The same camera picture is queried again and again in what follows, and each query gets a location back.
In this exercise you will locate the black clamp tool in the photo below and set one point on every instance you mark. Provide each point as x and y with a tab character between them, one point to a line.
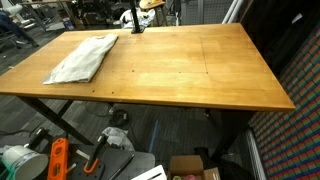
37	138

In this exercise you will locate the crumpled grey plastic bag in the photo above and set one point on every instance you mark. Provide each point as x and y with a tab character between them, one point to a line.
116	136

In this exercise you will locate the open cardboard box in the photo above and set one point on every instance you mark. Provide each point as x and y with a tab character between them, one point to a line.
186	166

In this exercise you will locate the black vertical stand pole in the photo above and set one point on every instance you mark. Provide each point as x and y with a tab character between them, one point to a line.
134	15

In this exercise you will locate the crumpled white cloth on stool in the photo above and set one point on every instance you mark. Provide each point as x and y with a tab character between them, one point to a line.
143	18

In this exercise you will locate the black rod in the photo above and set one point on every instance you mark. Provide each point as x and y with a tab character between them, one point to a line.
121	166

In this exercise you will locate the silver floor rail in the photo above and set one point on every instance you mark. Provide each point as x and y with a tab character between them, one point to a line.
256	153

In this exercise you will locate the white woven cloth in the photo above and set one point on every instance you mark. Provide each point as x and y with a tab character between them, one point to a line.
85	58

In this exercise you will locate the white paper box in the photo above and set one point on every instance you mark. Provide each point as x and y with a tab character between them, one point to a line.
150	174

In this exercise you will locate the white bucket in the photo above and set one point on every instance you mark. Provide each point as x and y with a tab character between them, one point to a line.
23	163

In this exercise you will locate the round wooden stool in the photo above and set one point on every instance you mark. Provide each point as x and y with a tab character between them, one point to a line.
151	4

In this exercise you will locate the white pipe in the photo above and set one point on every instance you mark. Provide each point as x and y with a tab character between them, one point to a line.
228	10
236	10

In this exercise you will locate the dark perforated board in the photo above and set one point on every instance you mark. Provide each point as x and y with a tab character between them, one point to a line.
133	161

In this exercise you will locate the black floor bag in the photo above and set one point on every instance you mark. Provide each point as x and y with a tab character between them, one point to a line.
230	166

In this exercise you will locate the orange spirit level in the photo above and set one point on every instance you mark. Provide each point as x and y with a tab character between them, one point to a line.
58	156

